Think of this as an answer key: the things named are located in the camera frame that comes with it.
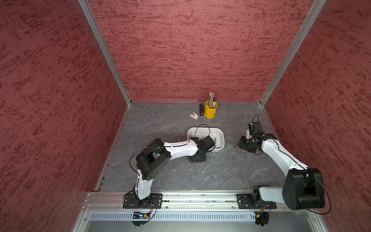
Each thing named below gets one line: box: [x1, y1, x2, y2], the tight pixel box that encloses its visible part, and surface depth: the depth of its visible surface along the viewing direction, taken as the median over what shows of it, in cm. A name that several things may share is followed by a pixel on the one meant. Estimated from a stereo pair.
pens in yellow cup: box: [208, 91, 216, 109], surface depth 107 cm
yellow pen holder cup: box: [204, 100, 218, 119], surface depth 108 cm
